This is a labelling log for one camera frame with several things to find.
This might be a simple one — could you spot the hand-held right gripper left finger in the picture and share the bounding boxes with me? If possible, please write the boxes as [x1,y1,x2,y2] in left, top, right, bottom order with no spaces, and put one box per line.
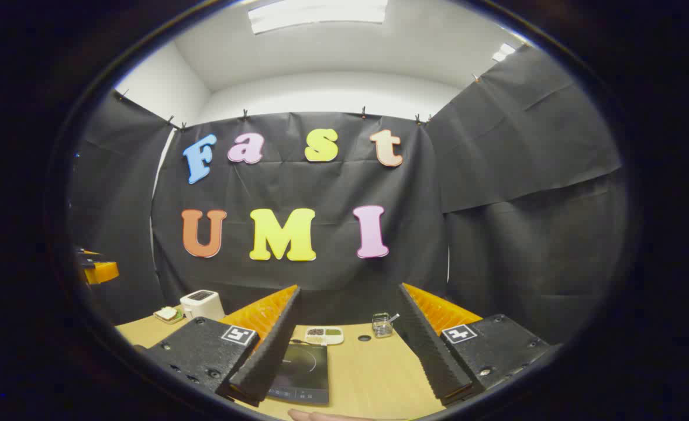
[143,285,301,408]

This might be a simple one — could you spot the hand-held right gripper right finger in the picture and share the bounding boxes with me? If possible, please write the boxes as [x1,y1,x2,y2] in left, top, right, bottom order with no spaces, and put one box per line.
[394,283,556,406]

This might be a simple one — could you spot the black induction cooktop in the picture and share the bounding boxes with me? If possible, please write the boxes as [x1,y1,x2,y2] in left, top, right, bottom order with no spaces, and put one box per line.
[267,341,330,405]

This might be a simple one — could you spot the white divided seasoning dish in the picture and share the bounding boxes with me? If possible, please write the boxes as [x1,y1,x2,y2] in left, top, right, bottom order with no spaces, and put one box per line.
[304,326,345,346]

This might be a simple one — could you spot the white rectangular plate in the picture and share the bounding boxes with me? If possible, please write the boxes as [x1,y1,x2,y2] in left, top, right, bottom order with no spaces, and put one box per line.
[153,306,184,325]

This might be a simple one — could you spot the white toaster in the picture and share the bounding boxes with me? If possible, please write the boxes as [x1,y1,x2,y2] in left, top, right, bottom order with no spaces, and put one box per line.
[180,289,226,321]

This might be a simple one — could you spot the black backdrop cloth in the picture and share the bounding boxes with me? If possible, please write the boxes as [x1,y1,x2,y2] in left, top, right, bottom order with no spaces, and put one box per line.
[70,44,626,346]

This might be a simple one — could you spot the large ceiling light panel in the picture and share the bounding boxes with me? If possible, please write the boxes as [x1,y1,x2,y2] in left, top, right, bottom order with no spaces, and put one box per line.
[247,0,390,34]

